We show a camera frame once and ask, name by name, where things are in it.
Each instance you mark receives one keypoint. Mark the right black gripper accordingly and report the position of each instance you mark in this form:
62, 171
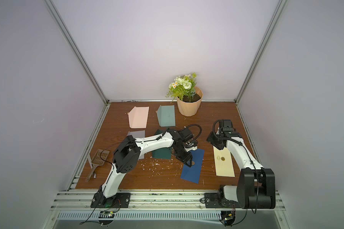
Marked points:
215, 137

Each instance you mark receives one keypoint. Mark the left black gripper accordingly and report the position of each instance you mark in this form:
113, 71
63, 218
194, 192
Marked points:
187, 159

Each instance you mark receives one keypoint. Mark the navy blue envelope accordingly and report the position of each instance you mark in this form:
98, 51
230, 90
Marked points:
192, 173

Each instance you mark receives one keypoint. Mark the dark green envelope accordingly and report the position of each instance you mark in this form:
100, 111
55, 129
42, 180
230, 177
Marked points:
162, 153

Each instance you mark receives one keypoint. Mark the cream yellow envelope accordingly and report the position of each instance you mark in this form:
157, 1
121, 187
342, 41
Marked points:
223, 163

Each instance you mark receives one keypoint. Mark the mint green envelope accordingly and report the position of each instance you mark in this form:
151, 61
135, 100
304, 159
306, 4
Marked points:
166, 116

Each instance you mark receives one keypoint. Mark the grey envelope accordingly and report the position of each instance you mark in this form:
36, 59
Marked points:
138, 134

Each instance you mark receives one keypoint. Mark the pink envelope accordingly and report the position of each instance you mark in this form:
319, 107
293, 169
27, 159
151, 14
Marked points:
138, 117

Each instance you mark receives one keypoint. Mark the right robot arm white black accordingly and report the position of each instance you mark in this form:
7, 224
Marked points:
256, 185

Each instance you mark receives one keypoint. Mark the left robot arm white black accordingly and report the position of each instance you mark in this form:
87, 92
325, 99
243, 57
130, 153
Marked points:
126, 156

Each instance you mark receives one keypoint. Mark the artificial green flower plant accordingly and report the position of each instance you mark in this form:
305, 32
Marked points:
183, 88

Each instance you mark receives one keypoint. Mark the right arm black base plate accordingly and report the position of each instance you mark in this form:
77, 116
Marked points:
214, 200

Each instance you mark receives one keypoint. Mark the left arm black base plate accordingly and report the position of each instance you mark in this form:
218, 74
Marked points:
120, 200

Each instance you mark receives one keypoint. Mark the aluminium rail frame front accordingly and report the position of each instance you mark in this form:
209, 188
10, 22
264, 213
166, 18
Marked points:
138, 199

